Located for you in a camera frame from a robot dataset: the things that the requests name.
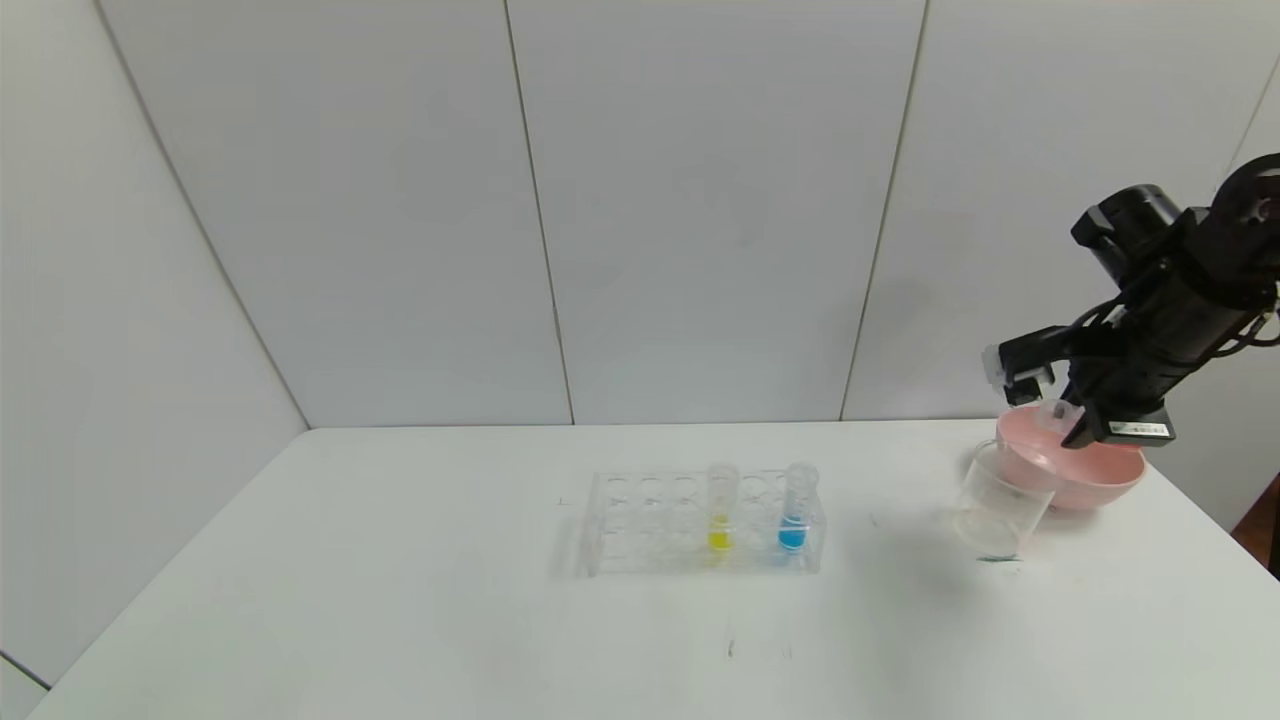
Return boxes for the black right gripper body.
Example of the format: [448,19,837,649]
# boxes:
[1067,297,1257,447]

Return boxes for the test tube with red pigment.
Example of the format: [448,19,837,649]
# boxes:
[1035,398,1086,441]

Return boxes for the test tube with yellow pigment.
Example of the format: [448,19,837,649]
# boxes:
[706,462,741,554]

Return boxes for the clear plastic beaker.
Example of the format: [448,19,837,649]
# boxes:
[950,440,1061,561]

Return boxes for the test tube with blue pigment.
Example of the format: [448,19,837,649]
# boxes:
[778,462,821,554]

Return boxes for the clear plastic test tube rack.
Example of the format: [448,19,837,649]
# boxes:
[585,468,827,578]

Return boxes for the pink bowl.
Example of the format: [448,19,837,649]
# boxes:
[995,405,1146,513]

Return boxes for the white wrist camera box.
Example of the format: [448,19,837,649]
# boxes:
[982,328,1069,406]

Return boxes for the black camera cable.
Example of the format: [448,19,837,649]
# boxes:
[1072,298,1133,333]

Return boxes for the black cable with white label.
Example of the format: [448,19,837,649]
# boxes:
[1212,308,1280,358]

